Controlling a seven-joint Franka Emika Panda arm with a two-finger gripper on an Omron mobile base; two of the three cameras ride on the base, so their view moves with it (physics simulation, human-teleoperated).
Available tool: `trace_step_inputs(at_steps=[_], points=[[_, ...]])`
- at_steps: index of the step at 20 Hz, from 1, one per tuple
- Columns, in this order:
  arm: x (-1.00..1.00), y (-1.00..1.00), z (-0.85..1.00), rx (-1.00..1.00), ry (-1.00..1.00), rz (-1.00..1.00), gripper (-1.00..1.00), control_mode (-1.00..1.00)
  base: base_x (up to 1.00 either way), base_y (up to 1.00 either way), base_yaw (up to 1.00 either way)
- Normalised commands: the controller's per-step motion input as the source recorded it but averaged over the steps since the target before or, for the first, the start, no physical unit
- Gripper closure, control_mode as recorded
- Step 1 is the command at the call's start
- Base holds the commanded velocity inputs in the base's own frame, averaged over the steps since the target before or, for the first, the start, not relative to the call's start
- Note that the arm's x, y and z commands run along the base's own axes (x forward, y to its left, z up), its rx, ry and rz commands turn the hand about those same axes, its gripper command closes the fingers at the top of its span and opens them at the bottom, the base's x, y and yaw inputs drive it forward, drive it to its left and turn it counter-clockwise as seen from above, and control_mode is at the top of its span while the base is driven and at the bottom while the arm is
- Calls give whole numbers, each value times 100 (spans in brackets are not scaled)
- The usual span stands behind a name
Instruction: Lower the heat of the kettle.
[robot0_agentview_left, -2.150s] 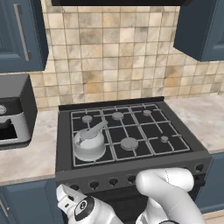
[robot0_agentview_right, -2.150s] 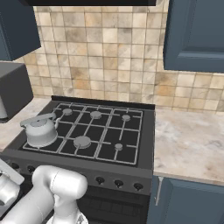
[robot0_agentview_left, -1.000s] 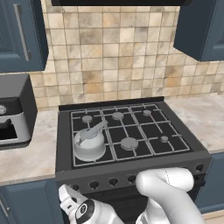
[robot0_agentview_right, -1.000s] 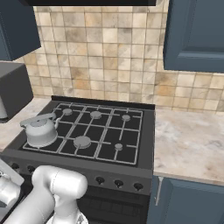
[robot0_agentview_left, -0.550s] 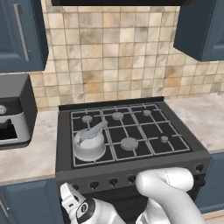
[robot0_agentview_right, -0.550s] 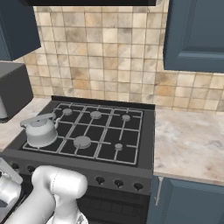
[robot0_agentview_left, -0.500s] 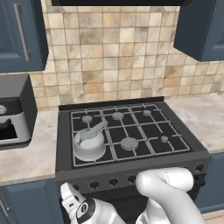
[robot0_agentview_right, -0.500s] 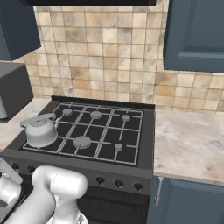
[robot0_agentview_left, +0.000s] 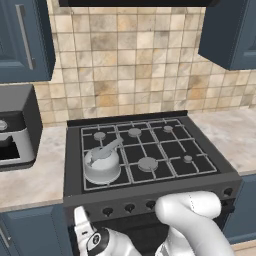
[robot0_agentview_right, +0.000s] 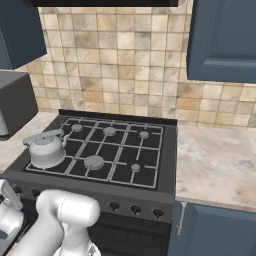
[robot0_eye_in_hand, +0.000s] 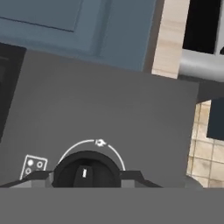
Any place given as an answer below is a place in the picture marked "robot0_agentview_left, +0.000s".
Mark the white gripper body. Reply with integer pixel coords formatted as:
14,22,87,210
73,205,91,235

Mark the grey metal kettle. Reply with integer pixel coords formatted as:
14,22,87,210
83,137,125,185

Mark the blue base cupboard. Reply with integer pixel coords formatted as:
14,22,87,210
0,203,75,256
222,173,256,245

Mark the black oven door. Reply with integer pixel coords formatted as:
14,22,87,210
68,199,236,256

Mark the dark grey gas stove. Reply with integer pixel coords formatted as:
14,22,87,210
63,110,244,256

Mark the black and grey countertop appliance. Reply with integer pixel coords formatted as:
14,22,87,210
0,83,44,173

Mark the black range hood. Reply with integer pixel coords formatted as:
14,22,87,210
58,0,221,8

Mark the grey cupboard door handle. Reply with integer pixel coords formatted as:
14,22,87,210
14,3,36,71

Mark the blue wall cupboard door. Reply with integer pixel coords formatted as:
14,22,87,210
0,0,57,84

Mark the blue wall cupboard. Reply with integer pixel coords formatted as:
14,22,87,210
198,0,256,71

